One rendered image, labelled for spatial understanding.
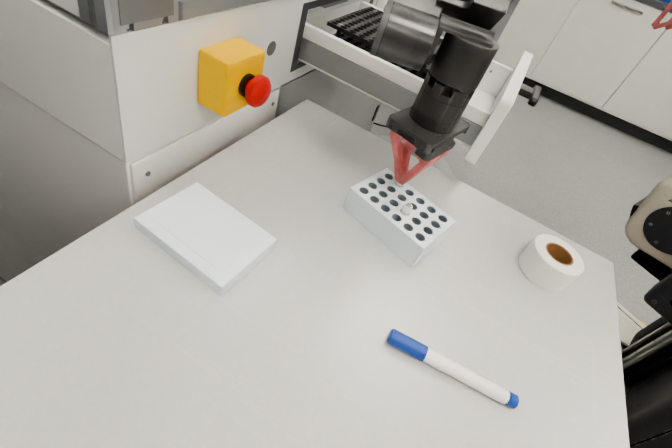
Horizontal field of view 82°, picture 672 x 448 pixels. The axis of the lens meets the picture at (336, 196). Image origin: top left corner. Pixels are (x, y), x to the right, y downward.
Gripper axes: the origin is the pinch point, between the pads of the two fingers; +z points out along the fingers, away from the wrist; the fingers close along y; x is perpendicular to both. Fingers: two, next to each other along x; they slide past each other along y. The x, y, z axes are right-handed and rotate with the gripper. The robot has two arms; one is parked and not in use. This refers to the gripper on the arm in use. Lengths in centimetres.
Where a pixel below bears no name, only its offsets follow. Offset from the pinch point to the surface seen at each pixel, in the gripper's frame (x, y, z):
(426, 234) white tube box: 7.8, 4.5, 1.7
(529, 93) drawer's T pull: 3.5, -25.2, -9.8
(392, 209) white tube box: 2.5, 4.9, 1.7
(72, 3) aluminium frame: -24.2, 29.0, -13.8
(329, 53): -23.0, -6.5, -5.7
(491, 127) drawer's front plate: 4.1, -11.9, -7.4
